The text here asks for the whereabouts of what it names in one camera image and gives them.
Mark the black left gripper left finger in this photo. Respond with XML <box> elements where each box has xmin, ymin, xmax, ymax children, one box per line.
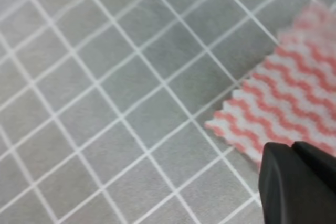
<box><xmin>258</xmin><ymin>143</ymin><xmax>335</xmax><ymax>224</ymax></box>

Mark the pink white wavy striped towel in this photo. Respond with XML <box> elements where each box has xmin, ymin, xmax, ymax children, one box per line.
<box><xmin>205</xmin><ymin>2</ymin><xmax>335</xmax><ymax>164</ymax></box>

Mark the grey grid tablecloth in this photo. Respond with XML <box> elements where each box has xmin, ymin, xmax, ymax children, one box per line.
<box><xmin>1</xmin><ymin>0</ymin><xmax>335</xmax><ymax>223</ymax></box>

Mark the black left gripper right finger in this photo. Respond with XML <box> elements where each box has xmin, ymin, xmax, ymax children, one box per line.
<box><xmin>291</xmin><ymin>142</ymin><xmax>335</xmax><ymax>194</ymax></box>

